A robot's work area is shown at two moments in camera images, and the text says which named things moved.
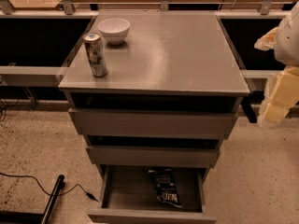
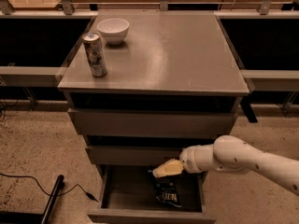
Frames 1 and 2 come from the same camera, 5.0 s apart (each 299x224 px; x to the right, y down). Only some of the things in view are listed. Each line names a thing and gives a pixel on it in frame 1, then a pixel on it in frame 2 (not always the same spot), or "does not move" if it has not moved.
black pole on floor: [60, 185] does not move
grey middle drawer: [106, 156] does not move
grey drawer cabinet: [155, 96] does not move
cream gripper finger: [266, 41] → [194, 159]
